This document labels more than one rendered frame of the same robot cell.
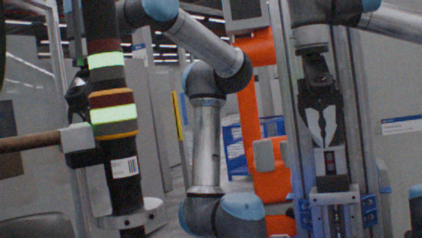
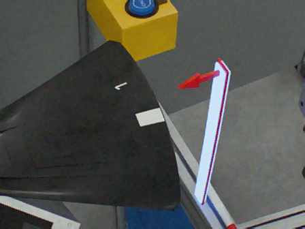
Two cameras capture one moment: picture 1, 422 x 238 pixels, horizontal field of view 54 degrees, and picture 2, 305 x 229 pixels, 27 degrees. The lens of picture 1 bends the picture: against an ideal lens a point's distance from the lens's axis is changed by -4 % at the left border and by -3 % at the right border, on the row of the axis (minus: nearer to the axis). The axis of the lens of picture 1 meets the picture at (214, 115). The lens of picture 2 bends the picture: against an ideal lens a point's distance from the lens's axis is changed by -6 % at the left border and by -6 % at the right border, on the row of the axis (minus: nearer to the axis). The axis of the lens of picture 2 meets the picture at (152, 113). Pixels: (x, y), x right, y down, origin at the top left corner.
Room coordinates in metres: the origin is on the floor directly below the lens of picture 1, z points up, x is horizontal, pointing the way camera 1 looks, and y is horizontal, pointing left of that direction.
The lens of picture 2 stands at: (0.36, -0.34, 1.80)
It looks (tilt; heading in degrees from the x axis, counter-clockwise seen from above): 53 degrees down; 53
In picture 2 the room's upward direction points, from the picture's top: 3 degrees clockwise
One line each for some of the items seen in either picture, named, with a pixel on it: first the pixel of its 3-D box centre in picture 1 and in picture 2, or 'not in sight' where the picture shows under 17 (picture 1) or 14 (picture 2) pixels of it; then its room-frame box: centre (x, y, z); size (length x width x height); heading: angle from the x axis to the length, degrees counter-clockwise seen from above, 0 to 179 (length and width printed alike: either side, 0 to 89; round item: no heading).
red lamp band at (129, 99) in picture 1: (111, 100); not in sight; (0.41, 0.10, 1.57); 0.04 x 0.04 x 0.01
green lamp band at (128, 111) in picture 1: (113, 114); not in sight; (0.41, 0.10, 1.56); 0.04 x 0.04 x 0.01
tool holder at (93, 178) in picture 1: (112, 172); not in sight; (0.41, 0.11, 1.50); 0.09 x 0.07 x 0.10; 117
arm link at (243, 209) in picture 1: (242, 218); not in sight; (1.18, -0.04, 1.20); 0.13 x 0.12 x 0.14; 54
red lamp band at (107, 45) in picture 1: (104, 47); not in sight; (0.41, 0.10, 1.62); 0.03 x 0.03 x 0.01
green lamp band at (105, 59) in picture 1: (105, 61); not in sight; (0.41, 0.10, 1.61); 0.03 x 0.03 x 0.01
